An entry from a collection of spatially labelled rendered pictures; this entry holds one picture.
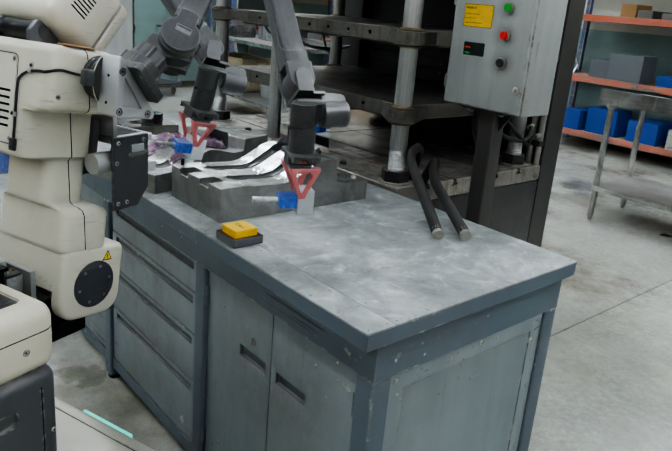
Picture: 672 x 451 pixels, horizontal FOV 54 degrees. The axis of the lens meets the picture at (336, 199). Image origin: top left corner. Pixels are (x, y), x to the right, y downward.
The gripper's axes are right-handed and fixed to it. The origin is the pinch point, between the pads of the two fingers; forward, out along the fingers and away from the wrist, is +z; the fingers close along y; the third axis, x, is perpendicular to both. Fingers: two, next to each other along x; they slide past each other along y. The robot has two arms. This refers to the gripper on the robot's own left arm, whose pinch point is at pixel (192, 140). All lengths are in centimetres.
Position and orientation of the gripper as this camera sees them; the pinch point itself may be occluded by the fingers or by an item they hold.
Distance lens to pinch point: 179.0
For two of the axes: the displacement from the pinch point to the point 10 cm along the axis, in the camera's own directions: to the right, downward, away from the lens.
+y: -6.0, -4.0, 6.9
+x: -7.4, -0.4, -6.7
